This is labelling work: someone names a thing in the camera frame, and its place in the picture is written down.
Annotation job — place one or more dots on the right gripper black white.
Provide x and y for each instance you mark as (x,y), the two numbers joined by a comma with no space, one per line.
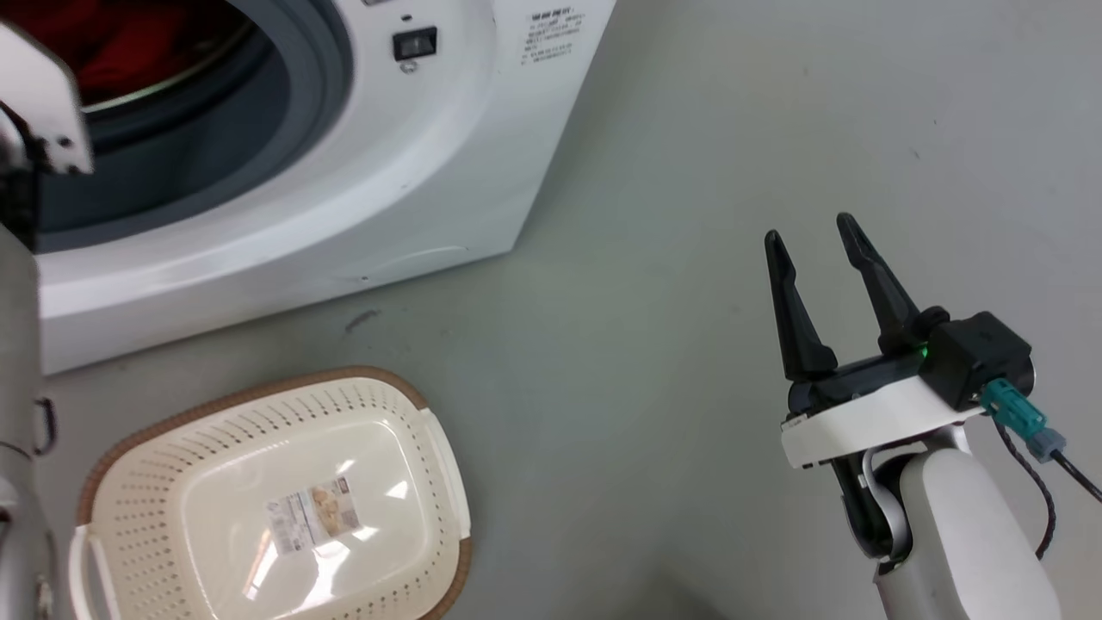
(869,418)

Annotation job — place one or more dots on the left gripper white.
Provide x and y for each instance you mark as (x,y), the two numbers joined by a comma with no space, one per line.
(47,95)

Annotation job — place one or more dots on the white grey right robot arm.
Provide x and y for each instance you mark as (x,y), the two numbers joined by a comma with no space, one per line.
(956,534)

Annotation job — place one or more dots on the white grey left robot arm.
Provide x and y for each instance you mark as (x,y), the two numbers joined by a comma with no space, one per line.
(15,430)

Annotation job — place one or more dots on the red clothes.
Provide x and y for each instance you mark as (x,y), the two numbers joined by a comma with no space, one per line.
(129,39)

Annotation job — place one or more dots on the cream perforated laundry basket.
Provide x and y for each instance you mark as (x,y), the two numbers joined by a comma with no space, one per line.
(215,456)

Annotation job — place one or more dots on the white front-load washing machine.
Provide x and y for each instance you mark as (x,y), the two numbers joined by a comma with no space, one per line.
(448,172)

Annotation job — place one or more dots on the paper label in basket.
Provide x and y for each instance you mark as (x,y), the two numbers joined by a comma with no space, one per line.
(312,515)

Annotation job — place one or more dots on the grey rubber door gasket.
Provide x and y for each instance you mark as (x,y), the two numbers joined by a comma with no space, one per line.
(284,95)

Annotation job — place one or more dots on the black door latch socket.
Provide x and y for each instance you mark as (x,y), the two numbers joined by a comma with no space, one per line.
(415,43)

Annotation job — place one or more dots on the printed label on washer side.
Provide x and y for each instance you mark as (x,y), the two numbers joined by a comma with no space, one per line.
(549,34)

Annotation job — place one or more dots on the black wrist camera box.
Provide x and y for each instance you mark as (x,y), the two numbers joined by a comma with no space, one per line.
(981,353)

